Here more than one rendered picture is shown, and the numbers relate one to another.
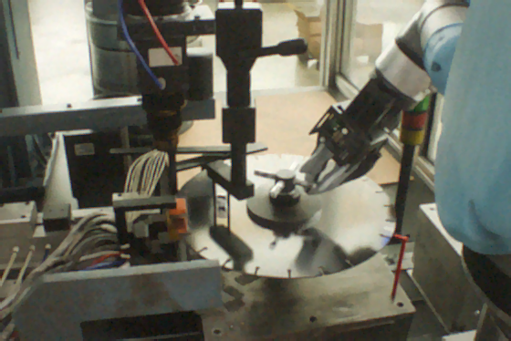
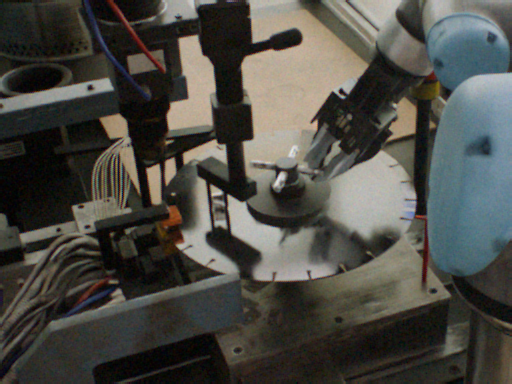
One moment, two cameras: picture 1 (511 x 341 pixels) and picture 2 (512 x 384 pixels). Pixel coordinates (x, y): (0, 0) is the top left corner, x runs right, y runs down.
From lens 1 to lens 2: 0.35 m
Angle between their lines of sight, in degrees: 11
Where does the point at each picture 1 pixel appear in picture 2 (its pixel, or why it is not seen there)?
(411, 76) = (415, 54)
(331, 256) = (350, 249)
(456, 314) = not seen: hidden behind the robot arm
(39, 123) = not seen: outside the picture
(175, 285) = (195, 307)
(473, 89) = (442, 183)
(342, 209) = (354, 192)
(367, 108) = (371, 92)
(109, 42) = not seen: outside the picture
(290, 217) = (299, 210)
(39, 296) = (48, 347)
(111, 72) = (15, 30)
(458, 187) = (437, 240)
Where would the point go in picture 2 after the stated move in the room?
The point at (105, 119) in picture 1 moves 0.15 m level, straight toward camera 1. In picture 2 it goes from (51, 118) to (80, 173)
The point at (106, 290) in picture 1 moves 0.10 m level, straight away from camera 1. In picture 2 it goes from (122, 326) to (92, 272)
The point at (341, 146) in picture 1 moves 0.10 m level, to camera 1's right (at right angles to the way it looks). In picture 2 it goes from (348, 133) to (432, 123)
